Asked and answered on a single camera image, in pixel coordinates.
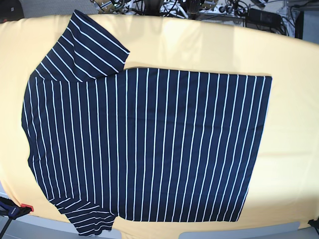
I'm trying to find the black clamp right corner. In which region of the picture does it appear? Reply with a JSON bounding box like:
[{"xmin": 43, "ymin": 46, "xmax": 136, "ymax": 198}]
[{"xmin": 308, "ymin": 219, "xmax": 319, "ymax": 229}]

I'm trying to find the black power adapter box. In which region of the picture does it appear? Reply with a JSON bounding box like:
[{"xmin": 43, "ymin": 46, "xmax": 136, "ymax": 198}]
[{"xmin": 246, "ymin": 8, "xmax": 282, "ymax": 28}]

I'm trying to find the yellow table cloth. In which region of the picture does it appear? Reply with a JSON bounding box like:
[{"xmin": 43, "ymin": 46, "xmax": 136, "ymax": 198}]
[{"xmin": 0, "ymin": 14, "xmax": 319, "ymax": 239}]

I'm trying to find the blue clamp with red tip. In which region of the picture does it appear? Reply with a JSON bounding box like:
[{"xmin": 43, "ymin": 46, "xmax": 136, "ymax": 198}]
[{"xmin": 0, "ymin": 196, "xmax": 34, "ymax": 239}]

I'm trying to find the white power strip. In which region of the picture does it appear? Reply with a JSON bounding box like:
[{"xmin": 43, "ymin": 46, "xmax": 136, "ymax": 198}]
[{"xmin": 159, "ymin": 0, "xmax": 235, "ymax": 18}]

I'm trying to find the navy white striped T-shirt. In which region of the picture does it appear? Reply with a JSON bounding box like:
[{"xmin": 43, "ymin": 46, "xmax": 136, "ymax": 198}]
[{"xmin": 21, "ymin": 10, "xmax": 272, "ymax": 236}]

